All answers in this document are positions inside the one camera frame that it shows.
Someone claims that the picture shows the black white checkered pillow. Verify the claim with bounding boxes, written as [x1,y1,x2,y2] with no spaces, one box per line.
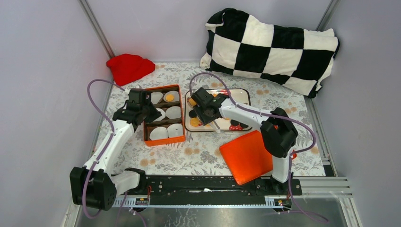
[200,8,340,98]

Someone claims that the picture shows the floral tablecloth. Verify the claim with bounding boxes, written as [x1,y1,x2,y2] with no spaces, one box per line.
[110,62,312,175]

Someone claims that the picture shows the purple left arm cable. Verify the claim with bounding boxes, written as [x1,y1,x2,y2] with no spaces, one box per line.
[81,79,148,227]

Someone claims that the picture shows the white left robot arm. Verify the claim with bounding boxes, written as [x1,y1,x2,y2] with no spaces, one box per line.
[70,88,161,210]

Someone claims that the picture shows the round yellow biscuit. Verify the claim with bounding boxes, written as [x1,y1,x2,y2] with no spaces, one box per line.
[190,118,202,127]
[187,98,197,107]
[165,94,174,102]

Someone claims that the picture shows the red knit hat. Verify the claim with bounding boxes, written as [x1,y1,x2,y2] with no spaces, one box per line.
[106,53,156,86]

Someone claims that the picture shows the orange cookie box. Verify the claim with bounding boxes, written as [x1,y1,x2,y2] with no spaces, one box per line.
[143,85,186,146]

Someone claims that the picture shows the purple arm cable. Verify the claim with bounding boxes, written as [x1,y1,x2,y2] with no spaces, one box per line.
[188,72,330,225]
[81,79,148,227]

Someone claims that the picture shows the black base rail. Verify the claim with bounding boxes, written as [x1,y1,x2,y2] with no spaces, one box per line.
[128,175,302,196]

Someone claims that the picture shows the metal tongs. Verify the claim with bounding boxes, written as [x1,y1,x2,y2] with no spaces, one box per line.
[210,121,221,133]

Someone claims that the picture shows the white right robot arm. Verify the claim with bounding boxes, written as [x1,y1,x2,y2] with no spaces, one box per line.
[190,88,298,195]

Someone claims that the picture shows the white strawberry tray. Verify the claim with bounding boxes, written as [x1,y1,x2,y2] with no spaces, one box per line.
[184,88,262,132]

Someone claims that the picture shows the white paper cup liner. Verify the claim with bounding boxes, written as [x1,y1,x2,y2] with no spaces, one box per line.
[165,106,182,120]
[149,127,169,140]
[167,123,184,138]
[151,92,164,105]
[154,108,166,122]
[163,91,180,103]

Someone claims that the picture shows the orange box lid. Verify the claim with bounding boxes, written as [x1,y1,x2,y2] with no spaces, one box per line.
[218,130,297,186]

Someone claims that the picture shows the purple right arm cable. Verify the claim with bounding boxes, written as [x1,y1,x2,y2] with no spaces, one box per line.
[188,72,330,225]

